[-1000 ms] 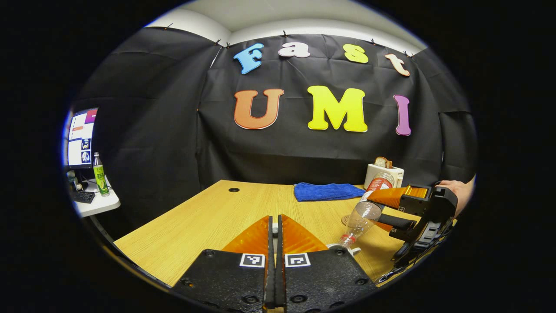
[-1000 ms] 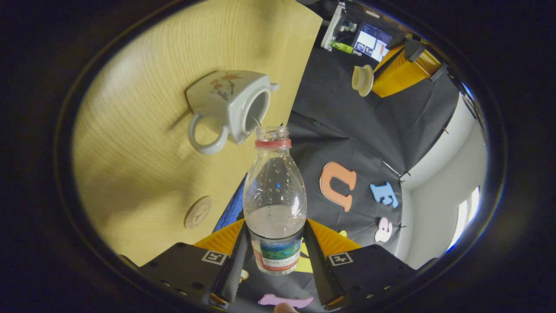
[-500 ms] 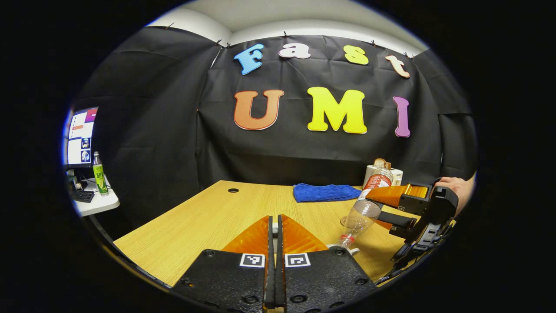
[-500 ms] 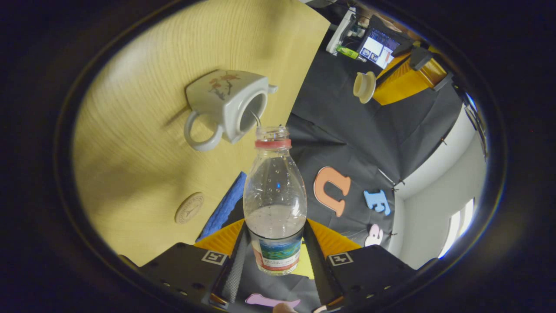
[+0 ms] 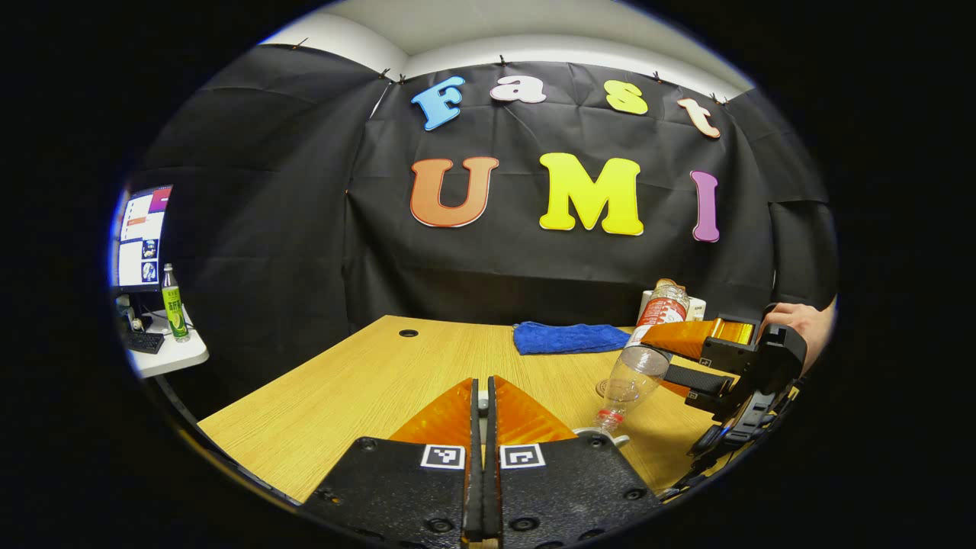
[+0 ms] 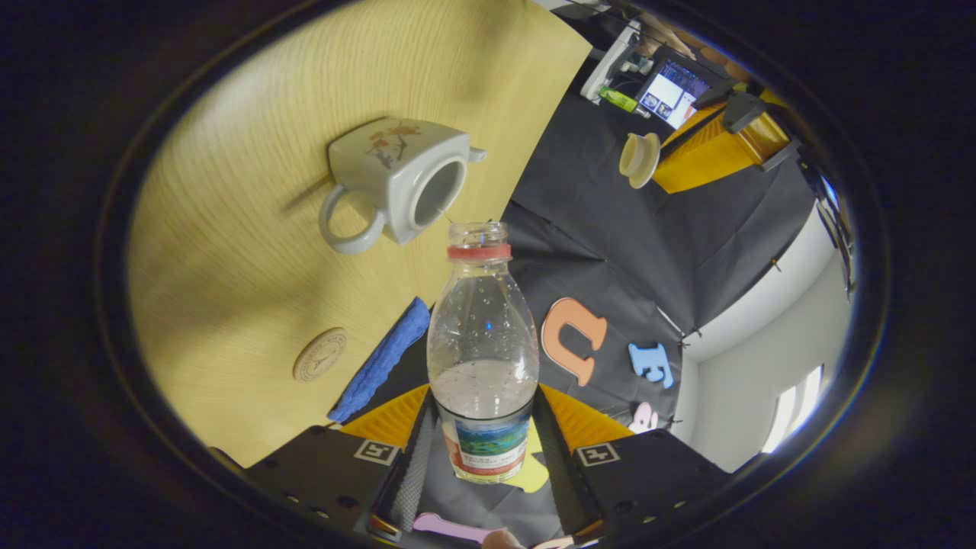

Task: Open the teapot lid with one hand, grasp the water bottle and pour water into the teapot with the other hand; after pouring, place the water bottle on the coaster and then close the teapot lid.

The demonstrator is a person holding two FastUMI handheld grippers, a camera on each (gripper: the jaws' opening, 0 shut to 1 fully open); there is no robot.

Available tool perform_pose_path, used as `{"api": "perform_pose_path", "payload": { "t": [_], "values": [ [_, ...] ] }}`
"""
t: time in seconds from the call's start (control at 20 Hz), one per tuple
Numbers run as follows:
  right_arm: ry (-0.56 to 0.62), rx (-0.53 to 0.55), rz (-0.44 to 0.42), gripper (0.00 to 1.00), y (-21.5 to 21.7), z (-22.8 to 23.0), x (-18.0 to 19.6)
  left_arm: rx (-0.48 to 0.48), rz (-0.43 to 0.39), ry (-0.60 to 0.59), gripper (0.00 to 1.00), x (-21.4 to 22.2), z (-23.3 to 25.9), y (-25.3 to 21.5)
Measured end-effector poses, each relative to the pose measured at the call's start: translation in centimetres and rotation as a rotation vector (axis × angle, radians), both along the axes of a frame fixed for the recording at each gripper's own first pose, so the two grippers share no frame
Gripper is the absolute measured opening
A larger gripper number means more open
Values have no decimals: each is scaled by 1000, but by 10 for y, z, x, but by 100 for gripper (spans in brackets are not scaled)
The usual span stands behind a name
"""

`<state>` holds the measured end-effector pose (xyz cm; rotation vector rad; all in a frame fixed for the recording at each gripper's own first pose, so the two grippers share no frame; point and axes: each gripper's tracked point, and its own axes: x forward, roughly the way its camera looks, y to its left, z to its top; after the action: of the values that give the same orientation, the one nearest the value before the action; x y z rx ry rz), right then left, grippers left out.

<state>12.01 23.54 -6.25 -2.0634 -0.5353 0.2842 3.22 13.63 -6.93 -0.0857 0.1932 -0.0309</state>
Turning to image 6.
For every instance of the clear plastic water bottle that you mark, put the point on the clear plastic water bottle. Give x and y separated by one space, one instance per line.
484 396

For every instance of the green bottle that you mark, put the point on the green bottle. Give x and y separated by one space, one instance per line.
618 99

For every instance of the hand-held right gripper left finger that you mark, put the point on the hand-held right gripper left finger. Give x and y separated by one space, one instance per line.
415 473

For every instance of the blue towel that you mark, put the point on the blue towel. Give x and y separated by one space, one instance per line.
381 358

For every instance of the white square teacup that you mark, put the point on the white square teacup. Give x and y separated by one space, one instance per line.
381 171

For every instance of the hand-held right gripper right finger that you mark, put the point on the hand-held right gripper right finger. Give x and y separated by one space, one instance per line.
557 473

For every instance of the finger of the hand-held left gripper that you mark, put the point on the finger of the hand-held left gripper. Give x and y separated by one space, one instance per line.
743 110
717 156

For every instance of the ceiling light panel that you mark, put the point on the ceiling light panel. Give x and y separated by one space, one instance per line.
793 408

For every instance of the round wooden coaster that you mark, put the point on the round wooden coaster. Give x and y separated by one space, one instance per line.
320 354

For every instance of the computer monitor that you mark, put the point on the computer monitor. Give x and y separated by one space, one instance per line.
671 95

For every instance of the white side shelf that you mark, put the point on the white side shelf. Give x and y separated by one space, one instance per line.
606 65

